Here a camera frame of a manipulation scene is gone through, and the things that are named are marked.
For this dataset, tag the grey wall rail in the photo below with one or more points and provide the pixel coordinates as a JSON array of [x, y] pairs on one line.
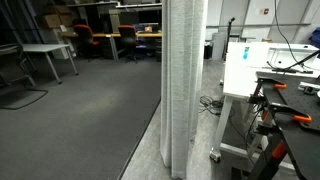
[[260, 25]]

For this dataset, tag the red black office chair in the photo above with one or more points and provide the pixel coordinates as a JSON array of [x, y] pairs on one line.
[[127, 33], [83, 33]]

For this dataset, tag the dark computer monitor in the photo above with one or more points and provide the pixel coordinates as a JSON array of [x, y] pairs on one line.
[[129, 18]]

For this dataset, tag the blue plastic bottle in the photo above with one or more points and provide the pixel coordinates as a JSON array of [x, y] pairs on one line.
[[246, 52]]

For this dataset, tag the white desk with casters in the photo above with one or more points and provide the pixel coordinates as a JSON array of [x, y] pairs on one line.
[[236, 80]]

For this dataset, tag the long wooden office desk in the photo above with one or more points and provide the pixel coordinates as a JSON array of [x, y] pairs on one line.
[[110, 35]]

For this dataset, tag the blue storage bin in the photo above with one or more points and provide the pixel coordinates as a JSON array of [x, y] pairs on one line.
[[315, 38]]

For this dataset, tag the white cylindrical bin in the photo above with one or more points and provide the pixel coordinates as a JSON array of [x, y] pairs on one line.
[[218, 46]]

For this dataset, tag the brown cardboard box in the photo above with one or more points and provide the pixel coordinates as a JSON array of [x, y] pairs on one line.
[[66, 20], [50, 21]]

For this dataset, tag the white plastic tray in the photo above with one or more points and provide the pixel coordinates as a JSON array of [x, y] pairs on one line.
[[283, 55]]

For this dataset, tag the black tripod stand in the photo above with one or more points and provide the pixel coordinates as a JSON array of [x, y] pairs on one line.
[[228, 33]]

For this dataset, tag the small grey camera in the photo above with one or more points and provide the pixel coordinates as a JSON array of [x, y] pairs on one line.
[[308, 87]]

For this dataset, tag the red wall fire alarm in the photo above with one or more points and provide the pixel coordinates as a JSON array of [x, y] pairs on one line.
[[266, 11]]

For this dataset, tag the black cantilever frame chair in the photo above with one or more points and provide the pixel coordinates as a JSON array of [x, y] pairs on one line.
[[10, 49]]

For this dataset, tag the grey woven fabric curtain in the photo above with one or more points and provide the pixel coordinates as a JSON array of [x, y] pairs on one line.
[[181, 83]]

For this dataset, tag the small black bin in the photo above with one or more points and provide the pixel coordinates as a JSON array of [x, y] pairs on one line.
[[208, 51]]

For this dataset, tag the white table with grey legs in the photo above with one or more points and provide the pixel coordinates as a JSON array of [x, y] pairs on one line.
[[43, 47]]

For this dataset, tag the black stand bar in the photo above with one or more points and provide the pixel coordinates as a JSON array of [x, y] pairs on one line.
[[301, 61]]

